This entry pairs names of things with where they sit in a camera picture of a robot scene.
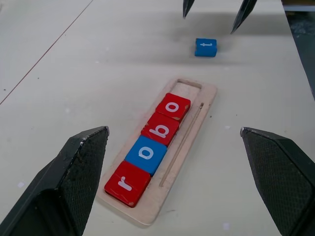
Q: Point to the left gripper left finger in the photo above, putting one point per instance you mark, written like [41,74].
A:
[61,184]

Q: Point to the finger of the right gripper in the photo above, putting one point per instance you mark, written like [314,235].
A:
[244,12]
[187,6]

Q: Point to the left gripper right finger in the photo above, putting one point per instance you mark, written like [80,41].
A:
[285,182]

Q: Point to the blue letter tile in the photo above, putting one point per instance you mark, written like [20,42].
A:
[205,48]
[146,153]

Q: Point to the wooden letter tray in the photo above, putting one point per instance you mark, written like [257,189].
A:
[148,212]

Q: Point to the red letter tile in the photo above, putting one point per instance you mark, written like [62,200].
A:
[125,184]
[160,129]
[172,107]

